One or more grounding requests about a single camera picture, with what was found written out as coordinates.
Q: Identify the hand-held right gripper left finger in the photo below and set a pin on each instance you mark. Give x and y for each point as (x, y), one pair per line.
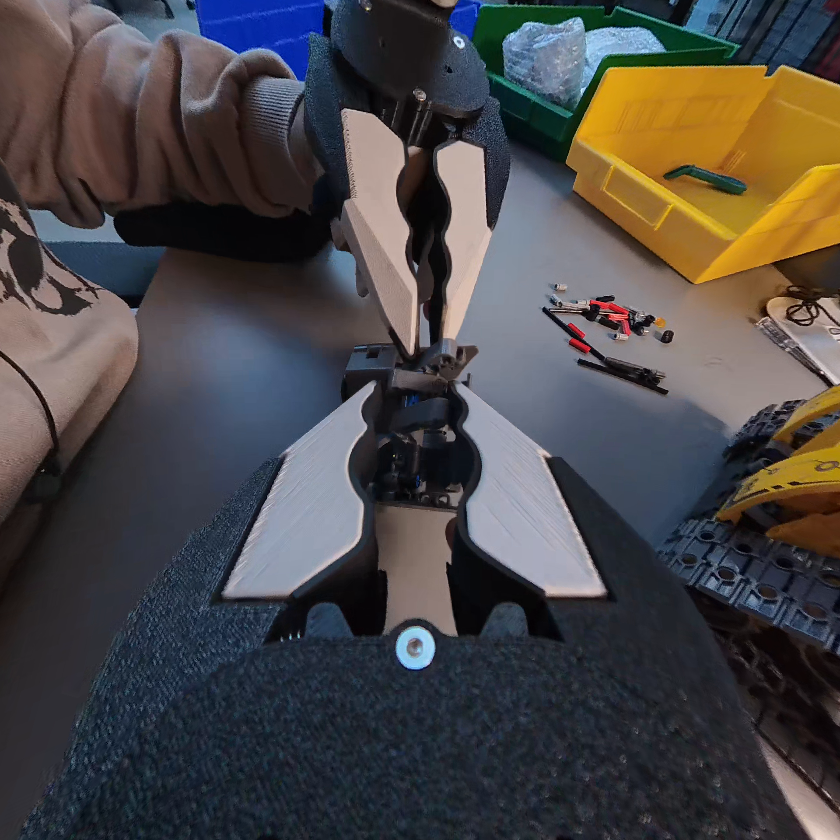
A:
(308, 518)

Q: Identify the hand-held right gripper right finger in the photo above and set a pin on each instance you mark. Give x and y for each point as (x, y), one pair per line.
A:
(525, 518)

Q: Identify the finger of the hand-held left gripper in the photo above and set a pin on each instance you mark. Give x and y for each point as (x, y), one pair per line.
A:
(469, 216)
(374, 210)

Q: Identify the grey brick engine assembly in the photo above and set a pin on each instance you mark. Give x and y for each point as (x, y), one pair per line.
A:
(420, 407)

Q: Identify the yellow brick-built vehicle model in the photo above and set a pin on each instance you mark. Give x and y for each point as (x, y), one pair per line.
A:
(774, 525)

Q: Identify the person's left forearm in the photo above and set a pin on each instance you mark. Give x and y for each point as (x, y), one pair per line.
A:
(144, 118)

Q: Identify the grey desk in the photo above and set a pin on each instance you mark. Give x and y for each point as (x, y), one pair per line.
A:
(229, 367)

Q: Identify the person's right hand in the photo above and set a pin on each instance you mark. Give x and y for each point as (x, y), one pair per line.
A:
(451, 535)

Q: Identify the green plastic bin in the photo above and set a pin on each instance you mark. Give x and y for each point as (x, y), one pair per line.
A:
(538, 118)

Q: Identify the blue plastic bin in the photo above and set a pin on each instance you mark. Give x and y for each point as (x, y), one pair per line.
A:
(262, 26)

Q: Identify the clear plastic bag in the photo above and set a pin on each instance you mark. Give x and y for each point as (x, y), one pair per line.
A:
(544, 62)
(620, 49)

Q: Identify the black axle with red bush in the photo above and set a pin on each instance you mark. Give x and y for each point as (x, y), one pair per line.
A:
(574, 334)

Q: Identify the pile of small brick pins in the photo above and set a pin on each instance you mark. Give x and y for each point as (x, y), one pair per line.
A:
(610, 315)

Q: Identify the grey and black connector pins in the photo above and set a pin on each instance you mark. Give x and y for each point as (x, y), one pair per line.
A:
(636, 369)

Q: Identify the yellow plastic bin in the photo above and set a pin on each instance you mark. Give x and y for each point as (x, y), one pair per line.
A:
(695, 243)

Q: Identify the green brick separator tool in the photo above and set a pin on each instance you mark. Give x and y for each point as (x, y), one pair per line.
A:
(705, 179)

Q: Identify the dark grey chair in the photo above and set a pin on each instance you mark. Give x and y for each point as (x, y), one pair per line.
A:
(98, 269)

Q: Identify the person's beige hoodie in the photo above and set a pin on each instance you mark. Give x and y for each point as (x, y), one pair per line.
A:
(59, 367)

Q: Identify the white paper sheet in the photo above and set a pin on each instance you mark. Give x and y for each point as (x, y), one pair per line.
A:
(820, 334)

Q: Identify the grey parts drawer cabinet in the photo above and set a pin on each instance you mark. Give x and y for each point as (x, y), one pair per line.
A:
(774, 33)

